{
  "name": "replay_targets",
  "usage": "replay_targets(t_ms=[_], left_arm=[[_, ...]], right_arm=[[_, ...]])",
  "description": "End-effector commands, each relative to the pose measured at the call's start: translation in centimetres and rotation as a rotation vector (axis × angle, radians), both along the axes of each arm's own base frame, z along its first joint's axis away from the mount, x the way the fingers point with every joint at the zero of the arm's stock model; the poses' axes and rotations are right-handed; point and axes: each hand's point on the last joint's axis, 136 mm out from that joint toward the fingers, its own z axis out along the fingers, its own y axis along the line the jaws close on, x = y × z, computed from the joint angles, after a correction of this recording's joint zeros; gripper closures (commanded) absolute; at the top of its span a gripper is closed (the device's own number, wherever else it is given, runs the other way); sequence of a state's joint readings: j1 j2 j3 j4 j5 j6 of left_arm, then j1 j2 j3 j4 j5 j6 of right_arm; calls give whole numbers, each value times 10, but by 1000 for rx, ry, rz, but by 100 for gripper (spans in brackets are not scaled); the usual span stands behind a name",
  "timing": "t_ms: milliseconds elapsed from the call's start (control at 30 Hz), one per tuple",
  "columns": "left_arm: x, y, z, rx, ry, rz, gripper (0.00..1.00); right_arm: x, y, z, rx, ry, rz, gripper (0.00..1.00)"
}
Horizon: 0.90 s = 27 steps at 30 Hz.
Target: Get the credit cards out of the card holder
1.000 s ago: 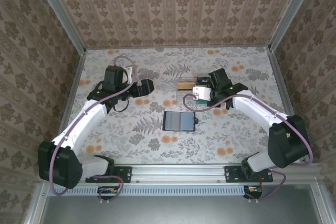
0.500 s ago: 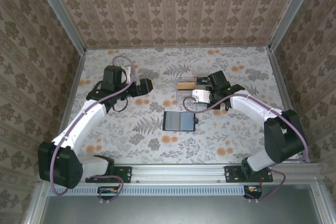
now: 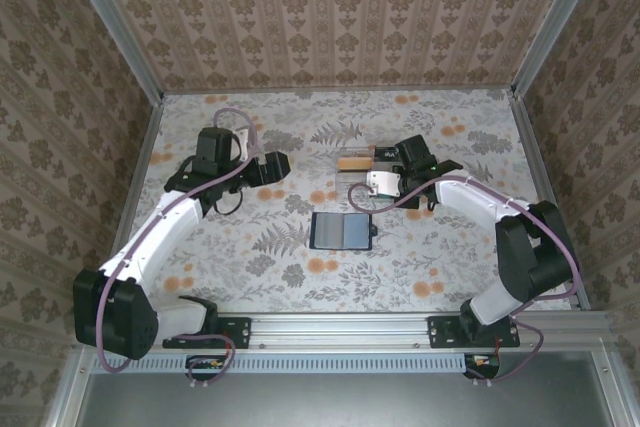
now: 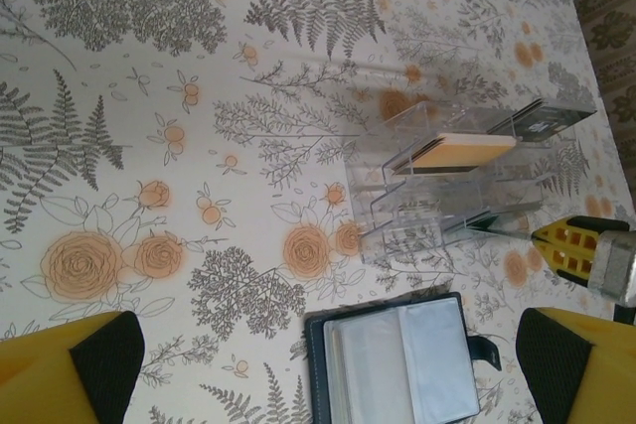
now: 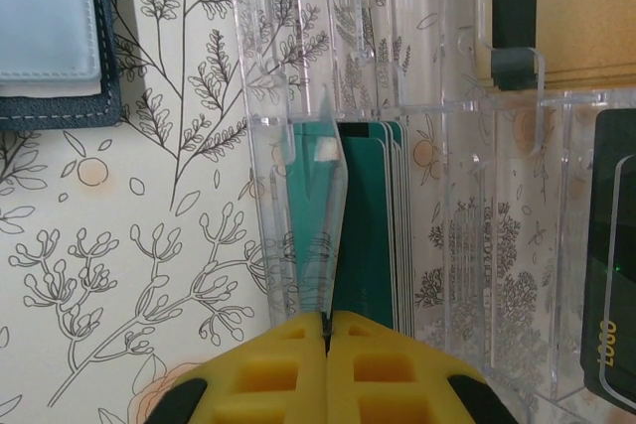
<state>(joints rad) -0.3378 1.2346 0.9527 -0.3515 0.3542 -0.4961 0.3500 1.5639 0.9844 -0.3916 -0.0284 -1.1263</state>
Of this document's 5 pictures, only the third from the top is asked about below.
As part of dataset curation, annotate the blue card holder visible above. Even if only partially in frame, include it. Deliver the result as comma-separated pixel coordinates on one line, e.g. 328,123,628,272
309,211,377,252

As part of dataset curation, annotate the grey metal panel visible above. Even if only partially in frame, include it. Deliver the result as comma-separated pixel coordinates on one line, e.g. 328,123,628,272
74,371,616,427

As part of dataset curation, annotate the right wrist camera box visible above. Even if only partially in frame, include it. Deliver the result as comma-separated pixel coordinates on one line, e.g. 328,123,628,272
366,169,403,198

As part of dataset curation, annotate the grey slotted cable duct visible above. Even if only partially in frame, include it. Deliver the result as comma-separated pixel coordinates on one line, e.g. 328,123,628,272
92,352,501,373

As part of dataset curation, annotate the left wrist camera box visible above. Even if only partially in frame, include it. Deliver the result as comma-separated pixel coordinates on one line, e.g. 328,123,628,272
233,127,251,161

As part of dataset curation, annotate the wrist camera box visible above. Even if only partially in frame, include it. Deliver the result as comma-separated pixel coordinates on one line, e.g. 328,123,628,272
233,127,251,161
366,169,403,198

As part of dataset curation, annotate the black connector board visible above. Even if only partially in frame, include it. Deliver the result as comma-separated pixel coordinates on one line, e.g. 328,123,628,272
185,354,236,382
462,352,502,381

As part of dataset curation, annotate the floral patterned table cover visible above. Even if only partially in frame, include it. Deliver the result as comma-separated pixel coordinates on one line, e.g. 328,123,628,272
97,88,586,316

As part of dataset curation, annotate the aluminium side rail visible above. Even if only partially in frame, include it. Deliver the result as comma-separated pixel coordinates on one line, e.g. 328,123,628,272
93,94,169,313
507,89,591,313

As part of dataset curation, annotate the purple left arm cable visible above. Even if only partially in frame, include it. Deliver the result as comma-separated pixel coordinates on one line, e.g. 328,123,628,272
97,107,261,391

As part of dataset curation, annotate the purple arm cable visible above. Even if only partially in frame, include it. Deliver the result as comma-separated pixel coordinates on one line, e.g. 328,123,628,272
97,107,261,391
347,174,584,389

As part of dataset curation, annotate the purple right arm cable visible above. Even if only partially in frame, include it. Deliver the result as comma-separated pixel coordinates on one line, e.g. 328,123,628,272
347,174,584,389

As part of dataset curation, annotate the aluminium frame post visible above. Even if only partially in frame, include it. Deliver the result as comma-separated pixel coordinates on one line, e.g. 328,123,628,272
510,0,619,98
57,0,166,104

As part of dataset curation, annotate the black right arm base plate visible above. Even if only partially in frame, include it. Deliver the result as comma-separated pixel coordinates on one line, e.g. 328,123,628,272
427,315,521,350

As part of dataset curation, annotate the aluminium front rail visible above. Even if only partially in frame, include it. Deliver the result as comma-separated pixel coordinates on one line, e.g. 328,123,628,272
74,311,614,351

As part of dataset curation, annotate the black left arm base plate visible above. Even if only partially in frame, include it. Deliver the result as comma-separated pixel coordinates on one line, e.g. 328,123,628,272
162,315,252,350

